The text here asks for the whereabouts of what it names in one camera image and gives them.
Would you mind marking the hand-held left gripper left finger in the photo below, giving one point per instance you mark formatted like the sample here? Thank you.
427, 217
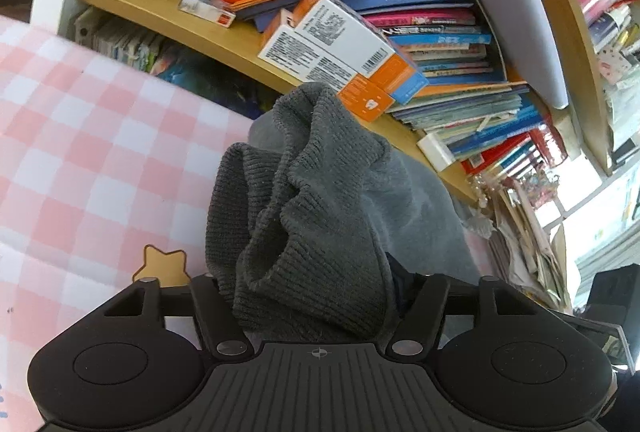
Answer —
210, 307

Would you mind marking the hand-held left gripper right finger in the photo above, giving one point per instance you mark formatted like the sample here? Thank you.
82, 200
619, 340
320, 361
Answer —
425, 312

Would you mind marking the grey knit sweater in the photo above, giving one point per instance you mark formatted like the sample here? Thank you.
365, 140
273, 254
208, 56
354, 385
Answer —
310, 212

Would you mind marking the pile of papers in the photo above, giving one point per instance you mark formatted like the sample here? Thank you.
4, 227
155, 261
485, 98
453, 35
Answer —
525, 242

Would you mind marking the stack of white paper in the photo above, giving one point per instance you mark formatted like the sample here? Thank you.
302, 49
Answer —
607, 257

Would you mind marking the black box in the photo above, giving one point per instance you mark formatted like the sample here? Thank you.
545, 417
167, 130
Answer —
617, 302

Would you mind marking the pink checkered table cloth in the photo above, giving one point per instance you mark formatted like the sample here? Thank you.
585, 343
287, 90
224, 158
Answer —
75, 136

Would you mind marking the orange and white box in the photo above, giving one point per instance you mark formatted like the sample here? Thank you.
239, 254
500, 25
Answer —
350, 31
300, 56

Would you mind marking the row of thin books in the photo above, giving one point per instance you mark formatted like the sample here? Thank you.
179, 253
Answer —
130, 46

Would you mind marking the wooden bookshelf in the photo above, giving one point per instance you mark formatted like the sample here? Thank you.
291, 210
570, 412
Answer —
200, 31

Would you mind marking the small red and white box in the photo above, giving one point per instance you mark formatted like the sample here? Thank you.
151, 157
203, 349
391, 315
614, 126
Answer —
205, 6

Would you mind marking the grey laptop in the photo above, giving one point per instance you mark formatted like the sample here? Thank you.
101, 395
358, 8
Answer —
520, 11

